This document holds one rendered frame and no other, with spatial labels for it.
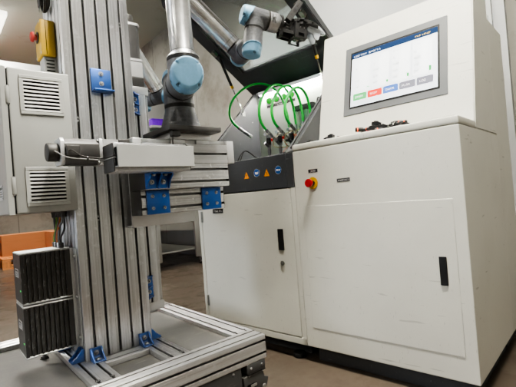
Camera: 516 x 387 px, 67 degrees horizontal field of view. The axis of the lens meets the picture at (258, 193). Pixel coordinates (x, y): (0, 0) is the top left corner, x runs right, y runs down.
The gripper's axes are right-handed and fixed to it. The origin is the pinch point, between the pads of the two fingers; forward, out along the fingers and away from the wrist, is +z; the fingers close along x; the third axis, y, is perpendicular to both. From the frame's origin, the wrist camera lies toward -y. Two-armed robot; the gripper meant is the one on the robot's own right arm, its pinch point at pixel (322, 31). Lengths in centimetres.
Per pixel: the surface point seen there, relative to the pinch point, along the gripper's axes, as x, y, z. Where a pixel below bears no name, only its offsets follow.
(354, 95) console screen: -16.2, 15.9, 27.9
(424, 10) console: 11.1, -16.4, 43.5
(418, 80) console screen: 10.7, 16.0, 41.1
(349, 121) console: -17.9, 28.5, 26.9
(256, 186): -45, 60, -8
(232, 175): -59, 53, -16
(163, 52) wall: -457, -201, -20
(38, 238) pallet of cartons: -592, 96, -173
